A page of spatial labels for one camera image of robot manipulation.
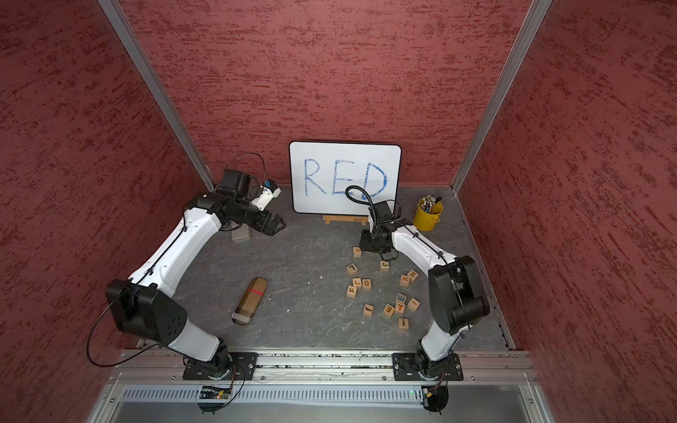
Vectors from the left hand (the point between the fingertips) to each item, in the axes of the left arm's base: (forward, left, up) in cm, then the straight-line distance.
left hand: (269, 224), depth 81 cm
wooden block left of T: (-21, -38, -19) cm, 47 cm away
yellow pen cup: (+13, -55, -11) cm, 58 cm away
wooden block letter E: (-16, -43, -19) cm, 50 cm away
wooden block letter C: (-11, -28, -19) cm, 36 cm away
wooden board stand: (+16, -17, -18) cm, 29 cm away
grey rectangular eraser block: (+6, +16, -16) cm, 23 cm away
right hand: (-1, -31, -14) cm, 34 cm away
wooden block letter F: (-14, -27, -19) cm, 36 cm away
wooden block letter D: (-12, -31, -18) cm, 38 cm away
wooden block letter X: (-10, -45, -19) cm, 50 cm away
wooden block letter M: (-8, -48, -18) cm, 52 cm away
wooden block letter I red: (-20, -32, -19) cm, 42 cm away
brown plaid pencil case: (-18, +7, -19) cm, 27 cm away
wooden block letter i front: (-25, -42, -19) cm, 52 cm away
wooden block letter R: (+1, -29, -19) cm, 34 cm away
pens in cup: (+13, -54, -4) cm, 55 cm away
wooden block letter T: (-19, -42, -19) cm, 50 cm away
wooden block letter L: (-6, -27, -19) cm, 33 cm away
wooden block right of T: (-18, -47, -18) cm, 53 cm away
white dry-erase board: (+23, -23, -2) cm, 33 cm away
